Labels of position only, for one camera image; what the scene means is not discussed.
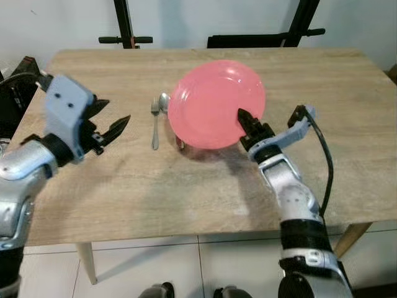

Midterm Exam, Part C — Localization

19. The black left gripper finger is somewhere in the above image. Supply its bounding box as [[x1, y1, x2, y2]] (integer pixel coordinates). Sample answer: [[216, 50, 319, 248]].
[[99, 115, 132, 148], [84, 98, 110, 120]]

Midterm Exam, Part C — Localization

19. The pink plastic plate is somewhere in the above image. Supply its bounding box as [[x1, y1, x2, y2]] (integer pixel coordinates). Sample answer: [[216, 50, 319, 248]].
[[167, 60, 266, 150]]

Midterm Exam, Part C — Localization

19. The silver metal fork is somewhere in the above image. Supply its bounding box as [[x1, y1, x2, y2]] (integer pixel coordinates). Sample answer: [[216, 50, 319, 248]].
[[151, 99, 160, 150]]

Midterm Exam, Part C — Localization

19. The silver metal spoon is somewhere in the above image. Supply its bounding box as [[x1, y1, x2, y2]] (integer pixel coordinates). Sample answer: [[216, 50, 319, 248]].
[[159, 93, 185, 150]]

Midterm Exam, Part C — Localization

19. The black case with red trim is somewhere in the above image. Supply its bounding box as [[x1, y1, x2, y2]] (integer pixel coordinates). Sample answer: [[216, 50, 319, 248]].
[[0, 56, 45, 138]]

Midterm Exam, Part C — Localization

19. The light wooden dining table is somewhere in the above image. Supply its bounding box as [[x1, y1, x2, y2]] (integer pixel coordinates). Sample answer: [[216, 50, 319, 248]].
[[5, 48, 397, 285]]

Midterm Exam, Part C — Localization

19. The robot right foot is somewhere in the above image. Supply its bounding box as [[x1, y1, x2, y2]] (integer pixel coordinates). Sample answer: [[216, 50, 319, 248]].
[[213, 286, 252, 298]]

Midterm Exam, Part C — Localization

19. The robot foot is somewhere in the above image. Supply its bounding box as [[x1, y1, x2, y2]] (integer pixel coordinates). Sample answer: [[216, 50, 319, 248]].
[[138, 282, 176, 298], [213, 286, 252, 298]]

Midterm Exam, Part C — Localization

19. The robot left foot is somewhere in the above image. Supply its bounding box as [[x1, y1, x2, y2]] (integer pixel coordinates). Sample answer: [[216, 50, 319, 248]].
[[138, 282, 176, 298]]

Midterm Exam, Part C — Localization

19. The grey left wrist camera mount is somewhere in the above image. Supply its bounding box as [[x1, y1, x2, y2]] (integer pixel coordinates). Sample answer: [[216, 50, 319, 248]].
[[45, 74, 95, 163]]

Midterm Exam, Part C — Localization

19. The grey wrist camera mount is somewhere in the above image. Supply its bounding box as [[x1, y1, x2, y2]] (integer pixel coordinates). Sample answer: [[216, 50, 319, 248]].
[[45, 74, 95, 163], [267, 106, 317, 148]]

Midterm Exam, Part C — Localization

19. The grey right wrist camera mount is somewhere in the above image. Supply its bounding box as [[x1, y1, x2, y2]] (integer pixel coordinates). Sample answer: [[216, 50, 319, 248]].
[[267, 106, 317, 148]]

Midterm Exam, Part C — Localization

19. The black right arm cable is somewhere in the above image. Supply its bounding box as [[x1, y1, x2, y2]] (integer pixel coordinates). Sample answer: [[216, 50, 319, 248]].
[[303, 112, 336, 219]]

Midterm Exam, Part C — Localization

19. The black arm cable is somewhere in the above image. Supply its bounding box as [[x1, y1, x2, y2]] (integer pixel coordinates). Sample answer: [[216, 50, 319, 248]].
[[303, 112, 336, 219], [0, 71, 53, 91]]

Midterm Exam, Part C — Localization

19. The black slanted equipment frame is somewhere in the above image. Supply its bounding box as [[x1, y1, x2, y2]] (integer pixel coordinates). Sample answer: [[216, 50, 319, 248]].
[[207, 0, 326, 49]]

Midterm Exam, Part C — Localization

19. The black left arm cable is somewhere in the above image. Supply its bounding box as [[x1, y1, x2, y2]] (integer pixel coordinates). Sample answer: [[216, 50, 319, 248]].
[[0, 71, 53, 91]]

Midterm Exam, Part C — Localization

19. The black upright stand with handles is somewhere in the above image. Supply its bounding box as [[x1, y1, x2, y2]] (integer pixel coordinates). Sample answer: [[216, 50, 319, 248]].
[[98, 0, 154, 49]]

